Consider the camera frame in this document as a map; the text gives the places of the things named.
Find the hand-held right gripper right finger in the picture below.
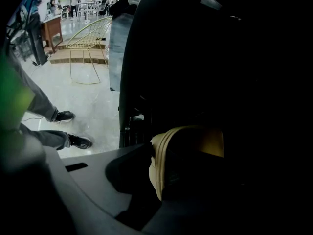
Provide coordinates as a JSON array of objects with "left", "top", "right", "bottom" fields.
[{"left": 141, "top": 199, "right": 247, "bottom": 235}]

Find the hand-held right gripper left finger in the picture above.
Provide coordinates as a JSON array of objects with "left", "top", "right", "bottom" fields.
[{"left": 45, "top": 143, "right": 152, "bottom": 235}]

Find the beige container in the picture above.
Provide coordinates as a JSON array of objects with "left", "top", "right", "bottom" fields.
[{"left": 149, "top": 125, "right": 225, "bottom": 202}]

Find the black mini fridge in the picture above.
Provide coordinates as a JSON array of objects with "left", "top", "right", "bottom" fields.
[{"left": 118, "top": 0, "right": 313, "bottom": 205}]

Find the person's black sneaker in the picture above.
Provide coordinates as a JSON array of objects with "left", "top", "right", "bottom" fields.
[
  {"left": 54, "top": 110, "right": 76, "bottom": 123},
  {"left": 67, "top": 134, "right": 93, "bottom": 150}
]

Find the person's gray trouser leg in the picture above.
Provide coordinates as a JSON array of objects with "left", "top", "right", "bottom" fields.
[
  {"left": 6, "top": 49, "right": 60, "bottom": 122},
  {"left": 19, "top": 122, "right": 72, "bottom": 151}
]

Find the blurred green object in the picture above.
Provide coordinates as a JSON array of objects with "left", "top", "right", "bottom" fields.
[{"left": 0, "top": 52, "right": 36, "bottom": 132}]

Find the wooden table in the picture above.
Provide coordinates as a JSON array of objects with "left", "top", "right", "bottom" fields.
[{"left": 40, "top": 14, "right": 64, "bottom": 54}]

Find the white metal railing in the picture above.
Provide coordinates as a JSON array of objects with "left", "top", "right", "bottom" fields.
[{"left": 77, "top": 0, "right": 105, "bottom": 23}]

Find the yellow wire chair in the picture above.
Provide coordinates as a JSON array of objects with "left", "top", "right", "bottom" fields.
[{"left": 66, "top": 16, "right": 113, "bottom": 85}]

